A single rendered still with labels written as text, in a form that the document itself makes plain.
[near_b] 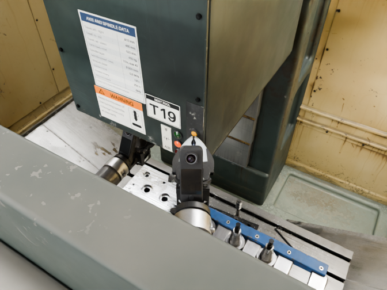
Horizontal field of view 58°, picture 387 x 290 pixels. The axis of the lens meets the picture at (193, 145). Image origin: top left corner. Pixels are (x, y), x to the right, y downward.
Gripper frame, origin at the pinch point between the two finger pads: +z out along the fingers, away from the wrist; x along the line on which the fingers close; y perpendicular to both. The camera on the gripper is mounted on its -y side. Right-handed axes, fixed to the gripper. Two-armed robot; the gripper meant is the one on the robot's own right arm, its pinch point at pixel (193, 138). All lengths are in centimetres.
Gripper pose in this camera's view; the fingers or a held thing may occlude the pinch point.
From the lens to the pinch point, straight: 81.0
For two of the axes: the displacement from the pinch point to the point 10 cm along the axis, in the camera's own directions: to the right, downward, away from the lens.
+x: 10.0, 0.1, -0.1
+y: 0.0, 7.0, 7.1
